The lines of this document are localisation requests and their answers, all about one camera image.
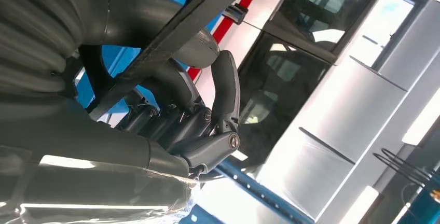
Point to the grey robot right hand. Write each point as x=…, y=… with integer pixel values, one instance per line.
x=68, y=133

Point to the white vehicle with red stripe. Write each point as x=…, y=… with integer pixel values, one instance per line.
x=237, y=40

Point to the white ceiling light panel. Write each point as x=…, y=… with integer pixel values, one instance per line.
x=422, y=119
x=357, y=207

